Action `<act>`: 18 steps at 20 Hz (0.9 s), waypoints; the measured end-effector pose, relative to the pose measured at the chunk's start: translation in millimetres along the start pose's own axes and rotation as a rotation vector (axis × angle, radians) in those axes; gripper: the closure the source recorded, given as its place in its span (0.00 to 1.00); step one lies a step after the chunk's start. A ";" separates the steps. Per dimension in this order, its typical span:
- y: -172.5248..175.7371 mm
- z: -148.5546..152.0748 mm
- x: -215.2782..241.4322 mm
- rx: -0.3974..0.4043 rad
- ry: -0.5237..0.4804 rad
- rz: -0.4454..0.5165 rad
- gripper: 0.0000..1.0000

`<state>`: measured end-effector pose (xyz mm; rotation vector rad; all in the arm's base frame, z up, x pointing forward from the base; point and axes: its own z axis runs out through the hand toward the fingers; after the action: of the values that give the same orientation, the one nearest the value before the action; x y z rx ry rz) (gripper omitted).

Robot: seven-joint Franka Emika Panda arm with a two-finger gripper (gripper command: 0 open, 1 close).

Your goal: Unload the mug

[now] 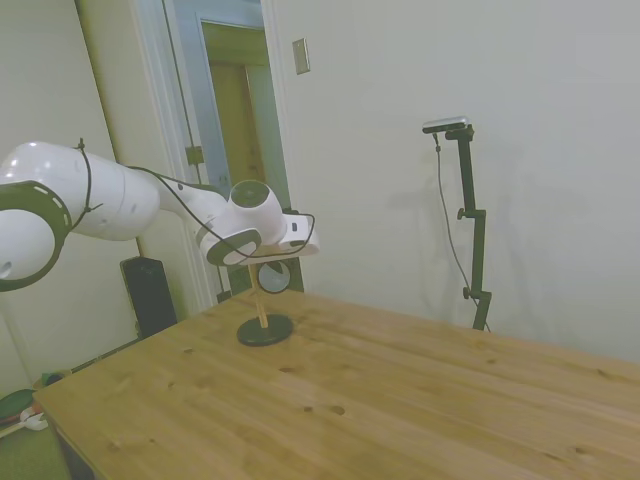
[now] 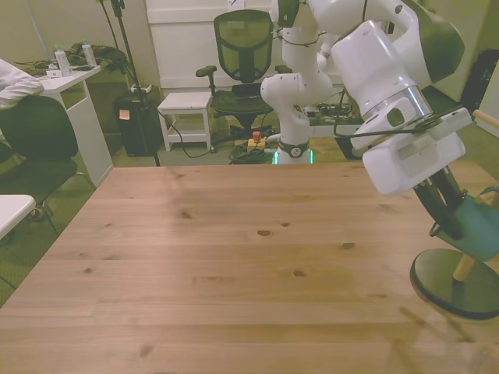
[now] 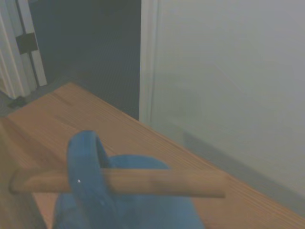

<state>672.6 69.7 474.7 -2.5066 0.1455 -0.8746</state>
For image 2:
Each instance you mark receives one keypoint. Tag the black tripod stand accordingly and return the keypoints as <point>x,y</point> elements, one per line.
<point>126,43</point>

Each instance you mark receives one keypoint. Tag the person in white shirt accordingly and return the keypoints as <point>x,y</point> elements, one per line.
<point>17,87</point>

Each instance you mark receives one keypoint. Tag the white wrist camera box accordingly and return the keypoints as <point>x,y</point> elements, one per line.
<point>448,124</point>

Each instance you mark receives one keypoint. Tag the black computer tower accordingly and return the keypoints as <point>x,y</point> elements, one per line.
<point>140,128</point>

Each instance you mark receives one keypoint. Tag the black mesh office chair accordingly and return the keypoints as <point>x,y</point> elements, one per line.
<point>243,54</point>

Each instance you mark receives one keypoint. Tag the orange sticky note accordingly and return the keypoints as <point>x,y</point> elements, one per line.
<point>124,114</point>

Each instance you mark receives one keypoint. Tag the black plastic chair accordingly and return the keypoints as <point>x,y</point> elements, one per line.
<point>37,132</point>

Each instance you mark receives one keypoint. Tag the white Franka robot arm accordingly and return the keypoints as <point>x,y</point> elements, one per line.
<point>370,54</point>

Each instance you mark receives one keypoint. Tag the yellow emergency stop box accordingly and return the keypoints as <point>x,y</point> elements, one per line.
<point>256,143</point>

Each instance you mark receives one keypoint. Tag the clear plastic water bottle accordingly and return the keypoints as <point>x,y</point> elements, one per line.
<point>89,54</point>
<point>62,62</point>

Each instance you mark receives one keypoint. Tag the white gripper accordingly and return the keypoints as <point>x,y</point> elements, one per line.
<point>413,163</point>

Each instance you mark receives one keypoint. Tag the blue enamel mug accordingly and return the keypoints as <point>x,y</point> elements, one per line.
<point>477,230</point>

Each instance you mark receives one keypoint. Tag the camouflage cloth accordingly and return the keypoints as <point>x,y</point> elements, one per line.
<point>107,54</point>

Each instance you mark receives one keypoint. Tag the white side table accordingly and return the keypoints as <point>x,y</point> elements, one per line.
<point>13,210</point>

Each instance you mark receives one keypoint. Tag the white desk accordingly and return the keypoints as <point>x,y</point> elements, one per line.
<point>87,117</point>

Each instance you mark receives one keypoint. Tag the small white box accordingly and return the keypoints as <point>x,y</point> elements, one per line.
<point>53,73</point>

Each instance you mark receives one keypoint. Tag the small white stool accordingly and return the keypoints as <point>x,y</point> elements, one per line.
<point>185,103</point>

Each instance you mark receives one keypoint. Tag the mug stand with wooden pegs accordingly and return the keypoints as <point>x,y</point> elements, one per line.
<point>436,280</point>

